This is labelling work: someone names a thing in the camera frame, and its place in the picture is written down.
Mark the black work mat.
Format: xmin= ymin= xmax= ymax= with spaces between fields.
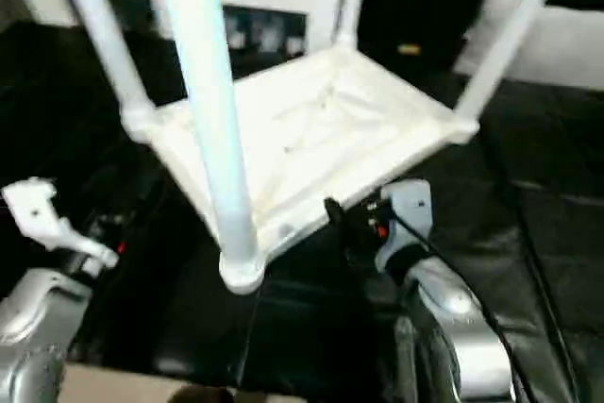
xmin=0 ymin=21 xmax=604 ymax=395

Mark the grey cushion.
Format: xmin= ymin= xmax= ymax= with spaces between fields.
xmin=453 ymin=0 xmax=604 ymax=92

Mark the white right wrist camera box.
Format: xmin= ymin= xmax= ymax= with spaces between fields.
xmin=373 ymin=179 xmax=435 ymax=277

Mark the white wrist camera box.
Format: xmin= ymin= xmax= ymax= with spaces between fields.
xmin=0 ymin=176 xmax=122 ymax=277
xmin=373 ymin=179 xmax=435 ymax=277

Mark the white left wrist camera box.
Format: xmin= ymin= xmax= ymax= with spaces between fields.
xmin=0 ymin=176 xmax=122 ymax=277

